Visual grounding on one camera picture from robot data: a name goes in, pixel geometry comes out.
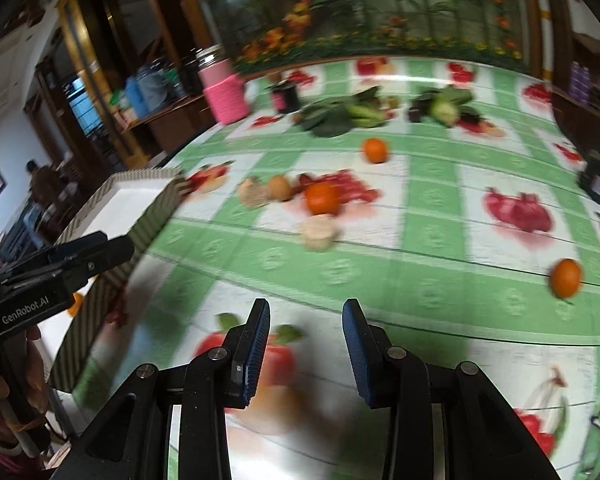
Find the person's left forearm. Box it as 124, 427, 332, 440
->
0, 430, 56, 480

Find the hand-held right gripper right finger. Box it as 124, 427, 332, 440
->
342, 298, 563, 480

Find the framed flower and bamboo mural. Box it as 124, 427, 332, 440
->
170, 0, 541, 78

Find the fruit print tablecloth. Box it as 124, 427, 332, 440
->
47, 55, 600, 480

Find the blue thermos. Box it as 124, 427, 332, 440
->
126, 74, 153, 117

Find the wooden side table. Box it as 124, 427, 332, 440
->
120, 91, 218, 158

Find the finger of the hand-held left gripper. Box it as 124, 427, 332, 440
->
0, 231, 110, 285
10, 236, 137, 295

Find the grey-blue thermos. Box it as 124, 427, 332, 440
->
147, 62, 177, 103

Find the dark jar with red label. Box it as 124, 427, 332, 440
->
269, 79, 302, 113

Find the dark wooden shelf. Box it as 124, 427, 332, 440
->
550, 85, 600, 161

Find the black device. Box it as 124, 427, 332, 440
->
577, 152, 600, 206

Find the striped cardboard box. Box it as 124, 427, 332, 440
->
40, 166, 190, 395

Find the brown round fruit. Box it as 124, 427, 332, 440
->
266, 175, 295, 202

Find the glass jar with pink sleeve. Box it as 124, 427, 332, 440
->
192, 45, 251, 126

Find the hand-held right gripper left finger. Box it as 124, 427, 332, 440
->
50, 298, 272, 480

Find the gold-trimmed wooden door frame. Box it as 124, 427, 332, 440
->
55, 0, 156, 171

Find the bok choy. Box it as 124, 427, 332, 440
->
410, 86, 487, 131
292, 86, 396, 138

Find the beige lumpy fruit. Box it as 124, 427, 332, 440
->
300, 214, 342, 253
237, 177, 271, 210

